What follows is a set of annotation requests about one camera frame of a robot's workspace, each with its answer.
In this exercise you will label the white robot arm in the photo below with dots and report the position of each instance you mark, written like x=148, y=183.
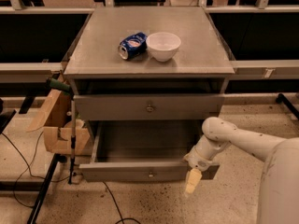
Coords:
x=279, y=187

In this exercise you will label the grey drawer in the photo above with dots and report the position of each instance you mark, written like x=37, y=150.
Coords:
x=148, y=106
x=141, y=151

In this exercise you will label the black metal stand leg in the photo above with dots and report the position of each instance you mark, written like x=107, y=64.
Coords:
x=43, y=190

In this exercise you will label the green handled pole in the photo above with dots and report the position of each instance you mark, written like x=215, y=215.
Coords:
x=72, y=125

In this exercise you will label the cardboard box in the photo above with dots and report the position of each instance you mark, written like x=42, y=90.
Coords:
x=54, y=118

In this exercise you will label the black stand foot right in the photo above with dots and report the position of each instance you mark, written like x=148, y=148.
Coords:
x=282, y=99

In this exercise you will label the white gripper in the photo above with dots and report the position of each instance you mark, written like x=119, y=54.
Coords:
x=199, y=161

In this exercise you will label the crushed blue soda can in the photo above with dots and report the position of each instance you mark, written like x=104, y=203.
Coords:
x=132, y=46

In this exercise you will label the white bowl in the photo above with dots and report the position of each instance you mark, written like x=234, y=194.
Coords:
x=162, y=46

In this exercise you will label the grey drawer cabinet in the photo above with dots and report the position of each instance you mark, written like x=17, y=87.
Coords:
x=201, y=65

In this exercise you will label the grey top drawer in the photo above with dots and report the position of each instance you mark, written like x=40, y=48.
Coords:
x=148, y=106

